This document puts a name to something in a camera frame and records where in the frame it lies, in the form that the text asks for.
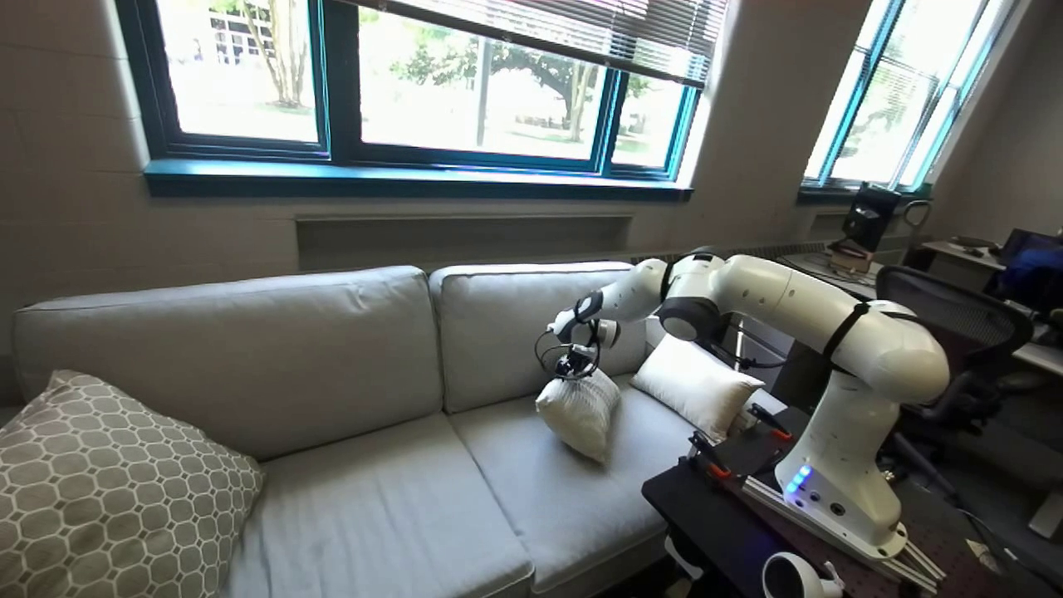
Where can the black boxy device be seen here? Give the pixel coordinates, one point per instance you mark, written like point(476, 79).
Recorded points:
point(873, 218)

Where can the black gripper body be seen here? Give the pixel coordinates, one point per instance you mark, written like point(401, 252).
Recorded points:
point(578, 354)

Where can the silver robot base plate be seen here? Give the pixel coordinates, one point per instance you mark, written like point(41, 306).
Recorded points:
point(765, 491)

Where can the dark grey cabinet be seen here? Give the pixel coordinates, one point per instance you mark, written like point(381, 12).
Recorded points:
point(793, 384)

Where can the grey lattice patterned cushion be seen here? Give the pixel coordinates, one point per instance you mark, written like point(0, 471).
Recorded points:
point(101, 499)

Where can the orange black clamp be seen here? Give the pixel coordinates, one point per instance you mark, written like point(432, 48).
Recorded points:
point(770, 424)
point(709, 459)

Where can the black robot table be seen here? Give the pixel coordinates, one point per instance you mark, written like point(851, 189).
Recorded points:
point(709, 527)

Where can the white VR controller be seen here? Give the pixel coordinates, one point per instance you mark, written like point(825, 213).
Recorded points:
point(793, 575)

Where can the narrow teal framed window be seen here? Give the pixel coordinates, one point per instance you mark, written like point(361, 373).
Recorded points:
point(899, 101)

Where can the wide teal framed window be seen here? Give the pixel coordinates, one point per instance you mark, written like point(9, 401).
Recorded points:
point(443, 87)

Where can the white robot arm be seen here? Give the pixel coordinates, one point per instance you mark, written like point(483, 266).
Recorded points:
point(865, 334)

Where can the white desk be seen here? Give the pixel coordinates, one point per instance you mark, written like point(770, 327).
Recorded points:
point(973, 256)

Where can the black office chair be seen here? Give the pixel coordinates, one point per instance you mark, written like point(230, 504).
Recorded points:
point(983, 318)

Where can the slatted window blind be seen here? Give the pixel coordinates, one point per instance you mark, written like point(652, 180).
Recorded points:
point(619, 36)

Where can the grey fabric couch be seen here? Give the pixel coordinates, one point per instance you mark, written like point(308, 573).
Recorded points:
point(276, 354)

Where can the white floor object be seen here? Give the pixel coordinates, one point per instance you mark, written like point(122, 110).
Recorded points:
point(1047, 515)

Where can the cream striped cushion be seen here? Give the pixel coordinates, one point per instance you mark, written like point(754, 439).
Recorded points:
point(698, 384)
point(581, 417)

